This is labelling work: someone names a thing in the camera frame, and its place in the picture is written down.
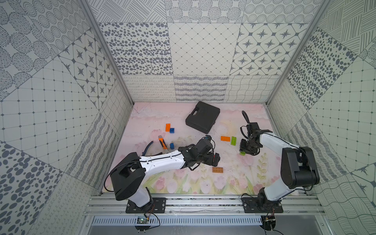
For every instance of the controller board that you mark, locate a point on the controller board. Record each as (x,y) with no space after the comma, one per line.
(142,224)
(268,223)

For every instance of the green long lego brick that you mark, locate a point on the green long lego brick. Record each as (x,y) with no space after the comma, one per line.
(233,141)

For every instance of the orange lego brick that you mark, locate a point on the orange lego brick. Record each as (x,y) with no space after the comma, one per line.
(225,139)
(167,127)

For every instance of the left controller board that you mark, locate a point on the left controller board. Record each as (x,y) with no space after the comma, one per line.
(142,224)

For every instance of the orange handled tool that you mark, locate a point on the orange handled tool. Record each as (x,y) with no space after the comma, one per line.
(163,144)

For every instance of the orange lego brick right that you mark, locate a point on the orange lego brick right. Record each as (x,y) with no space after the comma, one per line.
(225,139)

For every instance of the right controller board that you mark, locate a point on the right controller board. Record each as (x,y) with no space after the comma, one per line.
(268,223)

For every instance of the blue handled pliers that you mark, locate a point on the blue handled pliers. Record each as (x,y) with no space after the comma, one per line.
(146,149)

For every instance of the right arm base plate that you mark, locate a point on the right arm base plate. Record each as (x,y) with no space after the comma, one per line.
(252,205)

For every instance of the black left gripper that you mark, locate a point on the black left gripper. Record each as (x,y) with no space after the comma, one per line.
(213,158)

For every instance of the orange lego brick far left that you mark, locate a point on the orange lego brick far left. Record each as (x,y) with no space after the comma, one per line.
(167,127)

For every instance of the black plastic carrying case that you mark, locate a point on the black plastic carrying case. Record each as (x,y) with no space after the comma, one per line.
(203,117)

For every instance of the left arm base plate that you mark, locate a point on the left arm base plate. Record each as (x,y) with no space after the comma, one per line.
(156,205)

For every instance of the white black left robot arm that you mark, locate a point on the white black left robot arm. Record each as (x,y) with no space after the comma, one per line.
(128,175)

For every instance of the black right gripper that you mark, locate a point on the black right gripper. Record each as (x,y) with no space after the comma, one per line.
(243,148)

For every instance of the tan lego plate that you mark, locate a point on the tan lego plate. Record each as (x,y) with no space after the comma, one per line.
(217,170)

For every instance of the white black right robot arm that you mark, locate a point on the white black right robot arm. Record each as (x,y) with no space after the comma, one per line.
(298,165)

